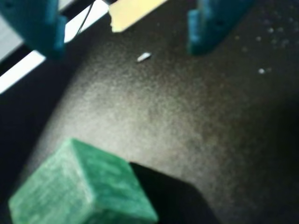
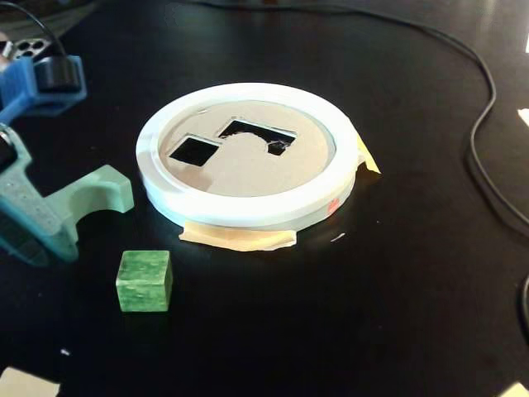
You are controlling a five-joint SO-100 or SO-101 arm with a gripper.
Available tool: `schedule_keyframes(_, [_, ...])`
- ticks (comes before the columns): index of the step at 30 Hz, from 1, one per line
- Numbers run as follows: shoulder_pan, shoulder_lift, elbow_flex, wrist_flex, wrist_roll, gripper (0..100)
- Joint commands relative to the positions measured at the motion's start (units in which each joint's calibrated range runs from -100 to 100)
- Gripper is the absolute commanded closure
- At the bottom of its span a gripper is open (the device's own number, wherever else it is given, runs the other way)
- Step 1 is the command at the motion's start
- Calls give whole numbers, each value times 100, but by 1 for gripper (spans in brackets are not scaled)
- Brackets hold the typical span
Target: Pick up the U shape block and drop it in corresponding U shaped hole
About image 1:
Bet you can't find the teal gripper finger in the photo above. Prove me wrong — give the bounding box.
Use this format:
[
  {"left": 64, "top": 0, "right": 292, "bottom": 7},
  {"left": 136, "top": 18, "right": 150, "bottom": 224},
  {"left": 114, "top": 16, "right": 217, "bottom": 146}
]
[
  {"left": 187, "top": 0, "right": 255, "bottom": 56},
  {"left": 0, "top": 0, "right": 67, "bottom": 59}
]

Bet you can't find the small white scrap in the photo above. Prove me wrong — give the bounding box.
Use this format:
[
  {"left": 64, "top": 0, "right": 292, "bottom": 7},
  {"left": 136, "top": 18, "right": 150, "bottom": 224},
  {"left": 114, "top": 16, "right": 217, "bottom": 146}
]
[{"left": 136, "top": 52, "right": 152, "bottom": 63}]

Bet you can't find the beige masking tape piece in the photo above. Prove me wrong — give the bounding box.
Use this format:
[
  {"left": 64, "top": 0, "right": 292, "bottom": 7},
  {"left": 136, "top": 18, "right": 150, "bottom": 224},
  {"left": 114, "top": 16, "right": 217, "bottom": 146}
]
[{"left": 107, "top": 0, "right": 169, "bottom": 33}]

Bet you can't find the dark green wooden cube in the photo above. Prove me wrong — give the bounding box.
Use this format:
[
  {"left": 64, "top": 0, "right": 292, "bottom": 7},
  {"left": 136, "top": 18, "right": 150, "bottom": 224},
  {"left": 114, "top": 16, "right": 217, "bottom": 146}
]
[{"left": 8, "top": 137, "right": 159, "bottom": 224}]

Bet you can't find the thin black wire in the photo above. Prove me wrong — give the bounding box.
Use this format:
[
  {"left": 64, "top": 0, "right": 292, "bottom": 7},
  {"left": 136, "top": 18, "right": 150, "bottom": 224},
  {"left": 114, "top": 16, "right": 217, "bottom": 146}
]
[{"left": 78, "top": 2, "right": 94, "bottom": 33}]

